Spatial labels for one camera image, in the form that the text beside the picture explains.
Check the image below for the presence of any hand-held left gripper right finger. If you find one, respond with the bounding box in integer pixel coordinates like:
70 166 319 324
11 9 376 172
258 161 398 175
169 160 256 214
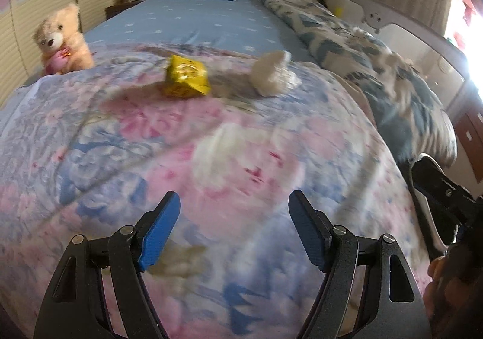
289 190 433 339

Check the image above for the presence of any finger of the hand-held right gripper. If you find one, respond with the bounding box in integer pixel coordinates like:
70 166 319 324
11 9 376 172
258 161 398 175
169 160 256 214
413 153 472 211

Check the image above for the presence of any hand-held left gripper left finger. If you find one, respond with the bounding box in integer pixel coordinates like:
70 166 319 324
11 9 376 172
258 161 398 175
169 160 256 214
33 191 181 339

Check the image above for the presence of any white tissue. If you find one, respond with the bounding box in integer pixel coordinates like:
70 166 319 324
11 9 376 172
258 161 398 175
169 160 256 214
192 123 248 190

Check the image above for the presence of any person's right hand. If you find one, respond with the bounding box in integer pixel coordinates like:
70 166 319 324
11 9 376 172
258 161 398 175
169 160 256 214
428 254 453 298

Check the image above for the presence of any brown wooden cabinet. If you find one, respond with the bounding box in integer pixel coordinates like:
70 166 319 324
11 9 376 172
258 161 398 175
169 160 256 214
451 103 483 185

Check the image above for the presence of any pink floral blanket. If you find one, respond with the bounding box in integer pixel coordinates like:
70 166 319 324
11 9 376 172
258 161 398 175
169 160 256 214
0 43 434 339

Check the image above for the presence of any grey crib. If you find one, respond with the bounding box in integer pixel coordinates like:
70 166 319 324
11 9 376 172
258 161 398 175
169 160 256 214
324 0 483 158

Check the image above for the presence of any yellow snack packet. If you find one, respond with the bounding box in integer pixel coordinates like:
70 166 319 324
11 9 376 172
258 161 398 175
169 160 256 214
164 55 210 97

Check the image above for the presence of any white crumpled plastic bag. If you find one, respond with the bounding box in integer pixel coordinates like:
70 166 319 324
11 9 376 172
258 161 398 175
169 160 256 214
250 51 299 97

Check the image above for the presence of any blue white patterned quilt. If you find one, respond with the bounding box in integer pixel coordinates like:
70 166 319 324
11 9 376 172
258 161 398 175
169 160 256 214
260 0 458 168

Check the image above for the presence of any blue bed sheet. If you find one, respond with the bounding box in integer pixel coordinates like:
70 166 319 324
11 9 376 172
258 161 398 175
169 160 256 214
0 0 315 106

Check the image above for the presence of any beige teddy bear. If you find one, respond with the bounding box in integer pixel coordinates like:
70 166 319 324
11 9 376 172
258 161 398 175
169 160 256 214
32 3 95 76

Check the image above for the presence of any dark wooden nightstand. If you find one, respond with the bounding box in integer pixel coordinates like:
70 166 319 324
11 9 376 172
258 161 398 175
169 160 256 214
105 0 146 20

